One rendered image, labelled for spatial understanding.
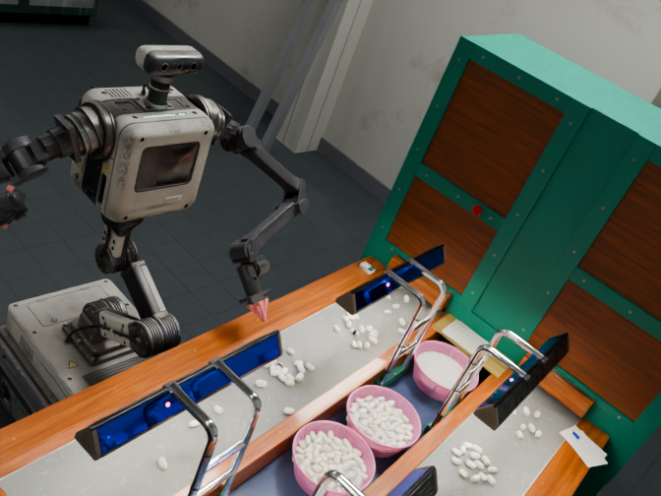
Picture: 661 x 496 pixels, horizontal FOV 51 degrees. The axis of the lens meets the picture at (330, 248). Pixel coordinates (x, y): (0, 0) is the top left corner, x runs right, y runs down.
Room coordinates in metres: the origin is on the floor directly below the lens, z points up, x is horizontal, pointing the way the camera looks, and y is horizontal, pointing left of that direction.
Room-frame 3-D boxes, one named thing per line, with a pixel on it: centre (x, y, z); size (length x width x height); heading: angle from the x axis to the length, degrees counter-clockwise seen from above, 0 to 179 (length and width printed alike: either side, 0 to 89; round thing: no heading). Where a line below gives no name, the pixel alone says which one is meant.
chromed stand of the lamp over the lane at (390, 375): (2.08, -0.33, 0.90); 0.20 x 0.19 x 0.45; 153
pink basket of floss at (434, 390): (2.14, -0.58, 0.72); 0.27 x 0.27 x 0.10
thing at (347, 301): (2.12, -0.26, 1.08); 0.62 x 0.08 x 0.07; 153
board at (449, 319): (2.34, -0.68, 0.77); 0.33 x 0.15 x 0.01; 63
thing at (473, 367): (1.90, -0.68, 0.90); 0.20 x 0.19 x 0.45; 153
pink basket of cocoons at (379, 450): (1.75, -0.38, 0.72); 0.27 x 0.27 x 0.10
